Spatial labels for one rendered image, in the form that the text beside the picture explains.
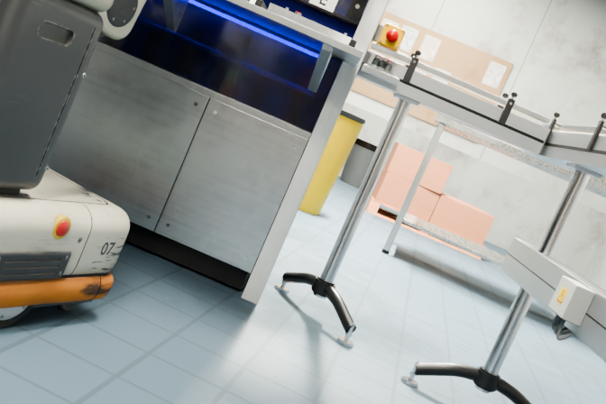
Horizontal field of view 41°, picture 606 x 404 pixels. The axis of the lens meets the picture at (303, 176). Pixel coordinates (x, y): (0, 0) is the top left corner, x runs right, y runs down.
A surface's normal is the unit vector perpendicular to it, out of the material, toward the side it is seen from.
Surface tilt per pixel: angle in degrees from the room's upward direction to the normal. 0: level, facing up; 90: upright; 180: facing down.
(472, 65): 90
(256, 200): 90
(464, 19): 90
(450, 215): 90
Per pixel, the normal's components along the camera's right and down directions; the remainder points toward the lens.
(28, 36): 0.84, 0.40
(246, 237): -0.03, 0.08
